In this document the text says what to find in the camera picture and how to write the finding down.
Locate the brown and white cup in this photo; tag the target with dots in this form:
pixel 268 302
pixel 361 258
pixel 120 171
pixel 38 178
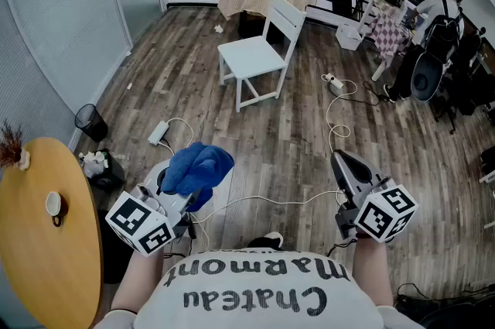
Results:
pixel 54 203

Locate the black bin with paper waste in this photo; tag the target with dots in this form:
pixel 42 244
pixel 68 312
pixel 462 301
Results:
pixel 110 172

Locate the white wooden chair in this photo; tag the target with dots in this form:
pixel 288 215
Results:
pixel 251 56

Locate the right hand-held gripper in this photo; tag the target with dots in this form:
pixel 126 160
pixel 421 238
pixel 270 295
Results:
pixel 381 217

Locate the white power strip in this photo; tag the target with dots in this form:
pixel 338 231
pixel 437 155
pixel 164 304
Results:
pixel 333 83
pixel 158 133

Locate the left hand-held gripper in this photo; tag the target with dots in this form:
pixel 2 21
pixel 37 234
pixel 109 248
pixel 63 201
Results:
pixel 131 221

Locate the black mesh waste bin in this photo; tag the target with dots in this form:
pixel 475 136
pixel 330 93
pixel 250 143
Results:
pixel 91 124

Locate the person's right forearm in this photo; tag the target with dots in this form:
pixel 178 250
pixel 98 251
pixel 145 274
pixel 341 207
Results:
pixel 371 269

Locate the crumpled white paper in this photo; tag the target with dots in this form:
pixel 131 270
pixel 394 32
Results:
pixel 219 28

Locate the person's left forearm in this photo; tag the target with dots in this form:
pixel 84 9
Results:
pixel 135 281

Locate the round wooden table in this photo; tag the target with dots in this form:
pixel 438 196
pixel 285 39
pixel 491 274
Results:
pixel 38 261

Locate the dried flowers in vase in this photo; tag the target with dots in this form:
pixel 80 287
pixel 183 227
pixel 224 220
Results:
pixel 11 149

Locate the person's white printed shirt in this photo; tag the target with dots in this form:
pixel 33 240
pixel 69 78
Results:
pixel 251 319

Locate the person's black trousers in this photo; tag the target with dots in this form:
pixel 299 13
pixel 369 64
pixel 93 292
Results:
pixel 257 243

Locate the blue cloth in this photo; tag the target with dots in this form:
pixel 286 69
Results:
pixel 197 165

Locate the person's right white shoe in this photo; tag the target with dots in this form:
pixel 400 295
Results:
pixel 275 238

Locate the table with purple checked tablecloth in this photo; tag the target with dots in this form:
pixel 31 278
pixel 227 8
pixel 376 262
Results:
pixel 390 35

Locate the black office chair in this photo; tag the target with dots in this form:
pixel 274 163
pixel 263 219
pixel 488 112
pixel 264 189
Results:
pixel 468 87

